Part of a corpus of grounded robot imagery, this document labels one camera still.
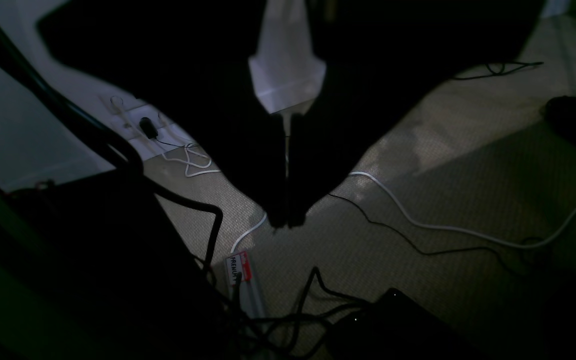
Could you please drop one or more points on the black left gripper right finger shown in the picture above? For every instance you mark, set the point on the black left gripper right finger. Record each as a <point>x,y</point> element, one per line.
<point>382,58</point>

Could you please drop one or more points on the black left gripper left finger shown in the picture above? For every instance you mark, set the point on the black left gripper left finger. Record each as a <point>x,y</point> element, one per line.
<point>190,60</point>

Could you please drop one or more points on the white power strip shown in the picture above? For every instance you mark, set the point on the white power strip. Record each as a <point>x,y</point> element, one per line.
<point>145,128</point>

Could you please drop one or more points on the labelled grey box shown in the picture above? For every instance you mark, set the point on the labelled grey box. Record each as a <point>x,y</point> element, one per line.
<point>244,288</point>

